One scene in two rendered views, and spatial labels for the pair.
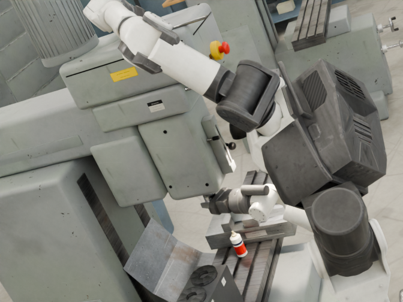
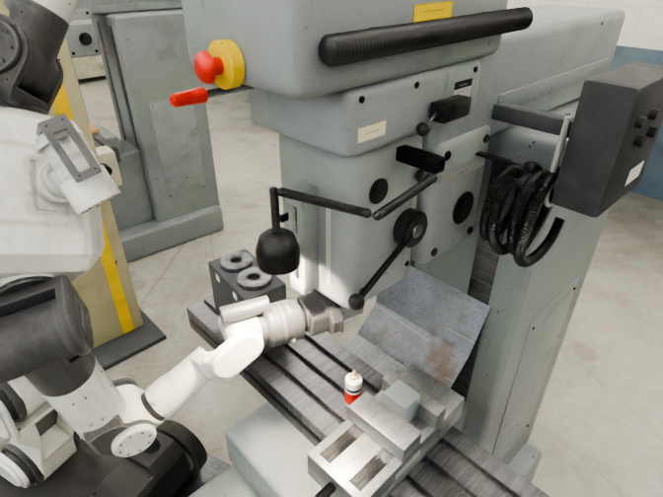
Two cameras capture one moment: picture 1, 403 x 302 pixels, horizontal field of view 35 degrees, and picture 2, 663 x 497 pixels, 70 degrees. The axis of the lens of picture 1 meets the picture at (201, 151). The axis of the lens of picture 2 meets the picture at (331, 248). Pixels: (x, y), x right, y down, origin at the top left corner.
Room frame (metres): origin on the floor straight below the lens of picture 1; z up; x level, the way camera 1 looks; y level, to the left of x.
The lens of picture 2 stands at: (2.26, -0.73, 1.89)
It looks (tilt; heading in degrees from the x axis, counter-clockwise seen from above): 32 degrees down; 110
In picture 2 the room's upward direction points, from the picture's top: straight up
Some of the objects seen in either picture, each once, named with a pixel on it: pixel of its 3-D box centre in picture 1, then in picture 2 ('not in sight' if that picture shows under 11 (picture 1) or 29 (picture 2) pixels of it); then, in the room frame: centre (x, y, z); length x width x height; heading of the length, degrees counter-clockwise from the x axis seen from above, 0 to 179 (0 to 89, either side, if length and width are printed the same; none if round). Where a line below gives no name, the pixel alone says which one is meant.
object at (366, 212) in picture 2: not in sight; (327, 203); (2.05, -0.16, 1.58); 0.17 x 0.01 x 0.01; 172
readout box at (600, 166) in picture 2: not in sight; (618, 138); (2.45, 0.16, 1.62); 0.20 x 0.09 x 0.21; 64
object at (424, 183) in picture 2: not in sight; (407, 195); (2.15, -0.10, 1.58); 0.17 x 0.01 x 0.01; 72
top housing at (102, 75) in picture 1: (142, 56); (357, 7); (2.02, 0.05, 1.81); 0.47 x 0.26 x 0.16; 64
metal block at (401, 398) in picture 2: (238, 210); (401, 402); (2.17, -0.04, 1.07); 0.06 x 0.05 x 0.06; 155
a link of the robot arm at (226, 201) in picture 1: (232, 201); (305, 316); (1.95, -0.03, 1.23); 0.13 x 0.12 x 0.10; 135
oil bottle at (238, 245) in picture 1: (237, 242); (353, 387); (2.05, 0.02, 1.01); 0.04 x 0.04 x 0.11
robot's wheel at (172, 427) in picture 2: not in sight; (179, 447); (1.46, 0.01, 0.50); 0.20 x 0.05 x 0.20; 173
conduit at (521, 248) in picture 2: not in sight; (511, 207); (2.31, 0.19, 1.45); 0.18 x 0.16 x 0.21; 64
